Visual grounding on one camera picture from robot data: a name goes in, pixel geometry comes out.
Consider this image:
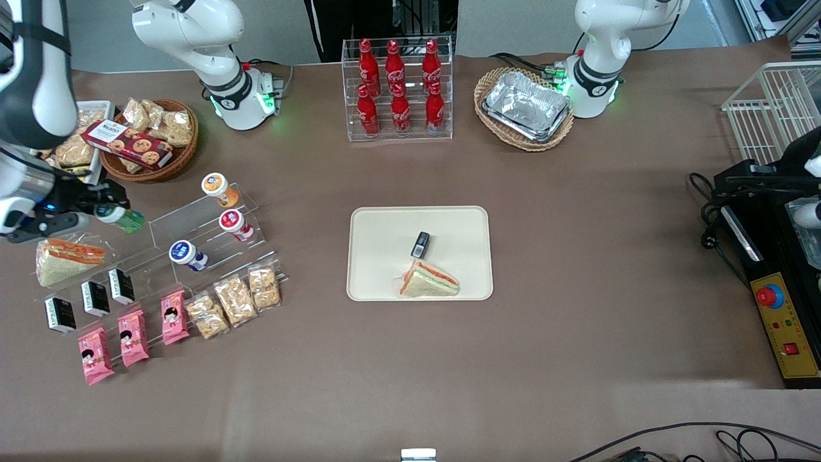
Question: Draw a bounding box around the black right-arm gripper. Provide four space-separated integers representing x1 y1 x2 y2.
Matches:
26 168 131 228

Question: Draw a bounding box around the green gum bottle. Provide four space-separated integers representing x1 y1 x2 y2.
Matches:
96 205 146 234

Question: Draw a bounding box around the blue gum bottle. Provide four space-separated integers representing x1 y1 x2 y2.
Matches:
169 240 210 272

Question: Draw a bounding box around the orange gum bottle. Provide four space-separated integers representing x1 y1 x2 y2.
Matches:
201 172 241 208

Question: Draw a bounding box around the red gum bottle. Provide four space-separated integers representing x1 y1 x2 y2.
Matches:
219 209 256 243

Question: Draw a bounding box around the cream plastic tray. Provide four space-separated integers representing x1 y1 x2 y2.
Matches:
346 206 495 302

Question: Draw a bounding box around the steel tray inside machine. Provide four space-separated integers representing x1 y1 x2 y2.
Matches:
785 198 821 271

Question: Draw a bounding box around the wrapped triangle sandwich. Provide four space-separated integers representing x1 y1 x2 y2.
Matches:
36 238 107 288
395 259 461 300

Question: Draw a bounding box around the dark red cookie box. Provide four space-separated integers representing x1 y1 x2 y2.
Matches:
81 119 174 170

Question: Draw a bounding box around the clear acrylic stepped stand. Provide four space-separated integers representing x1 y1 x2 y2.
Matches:
37 183 289 364

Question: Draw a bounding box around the white rectangular dish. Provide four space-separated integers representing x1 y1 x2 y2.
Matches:
40 100 117 185

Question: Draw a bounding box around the brown wicker snack basket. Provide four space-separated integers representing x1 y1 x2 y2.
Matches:
99 98 200 184

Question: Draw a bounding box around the pink cartoon snack packet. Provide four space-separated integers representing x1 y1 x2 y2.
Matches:
117 310 150 368
78 327 115 386
160 289 191 346

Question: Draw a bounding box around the clear-wrapped rice crispy bar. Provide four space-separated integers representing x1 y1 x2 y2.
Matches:
213 275 258 329
247 264 284 312
185 291 230 340

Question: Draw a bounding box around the red cola bottle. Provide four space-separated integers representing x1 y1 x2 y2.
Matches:
391 83 412 136
358 38 380 97
385 39 407 97
357 83 381 137
425 82 446 135
421 38 443 96

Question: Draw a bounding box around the black equipment behind table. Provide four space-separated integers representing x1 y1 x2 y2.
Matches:
304 0 460 64

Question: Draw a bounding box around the clear acrylic bottle rack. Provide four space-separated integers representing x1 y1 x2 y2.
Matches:
341 36 454 142

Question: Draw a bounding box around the light wicker basket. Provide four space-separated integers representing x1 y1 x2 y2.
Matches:
474 67 575 153

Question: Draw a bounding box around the stack of foil trays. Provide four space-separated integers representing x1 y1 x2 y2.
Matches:
482 71 572 142

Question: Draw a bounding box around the black machine yellow control panel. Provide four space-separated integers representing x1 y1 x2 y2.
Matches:
711 125 821 389

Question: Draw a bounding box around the dark grey wrist camera mount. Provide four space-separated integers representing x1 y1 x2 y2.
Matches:
4 214 92 245

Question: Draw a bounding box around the black cable at arm base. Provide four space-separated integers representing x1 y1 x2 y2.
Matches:
489 52 582 81
244 58 296 98

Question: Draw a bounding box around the black power cable with plug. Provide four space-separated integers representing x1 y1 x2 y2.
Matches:
689 171 752 287

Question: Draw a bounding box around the long black cable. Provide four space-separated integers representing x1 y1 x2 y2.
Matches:
566 421 821 462

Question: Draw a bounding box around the white wire rack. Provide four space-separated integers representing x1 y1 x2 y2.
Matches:
721 61 821 169

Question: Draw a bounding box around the looped black cable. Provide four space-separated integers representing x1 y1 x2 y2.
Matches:
715 429 793 462

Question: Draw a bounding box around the metal frame shelf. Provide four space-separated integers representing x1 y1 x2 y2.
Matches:
733 0 821 57

